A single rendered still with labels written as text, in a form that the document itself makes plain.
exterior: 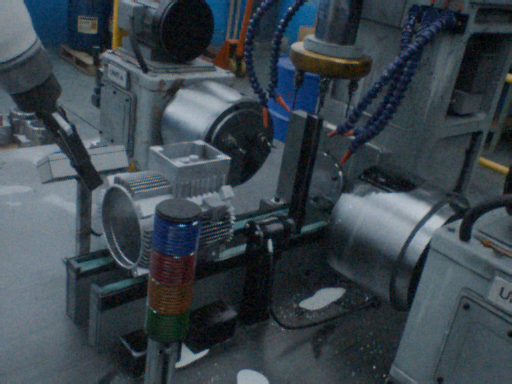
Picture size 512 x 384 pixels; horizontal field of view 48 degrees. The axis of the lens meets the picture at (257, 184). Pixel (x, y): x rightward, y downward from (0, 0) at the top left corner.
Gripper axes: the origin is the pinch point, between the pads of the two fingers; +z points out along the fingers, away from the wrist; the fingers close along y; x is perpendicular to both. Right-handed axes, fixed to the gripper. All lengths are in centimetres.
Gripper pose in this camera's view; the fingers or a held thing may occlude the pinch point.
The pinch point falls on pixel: (87, 172)
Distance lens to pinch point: 107.6
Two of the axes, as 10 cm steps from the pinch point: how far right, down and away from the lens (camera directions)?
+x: -7.3, 5.9, -3.5
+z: 2.5, 7.0, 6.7
